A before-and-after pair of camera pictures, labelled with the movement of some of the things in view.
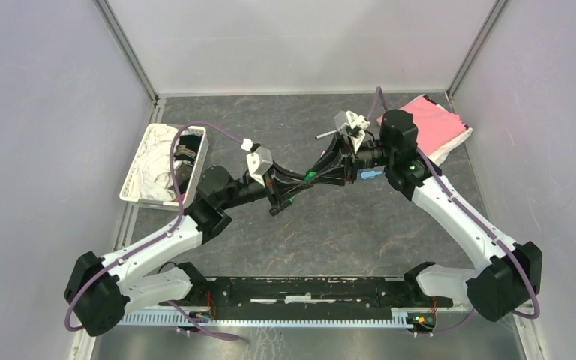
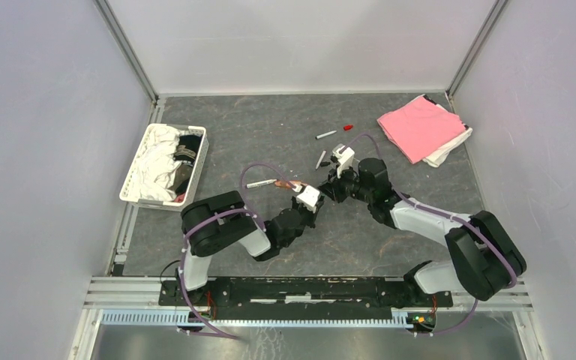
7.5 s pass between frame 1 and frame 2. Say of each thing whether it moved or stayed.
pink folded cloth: stayed
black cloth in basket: stayed
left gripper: moved
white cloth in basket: stayed
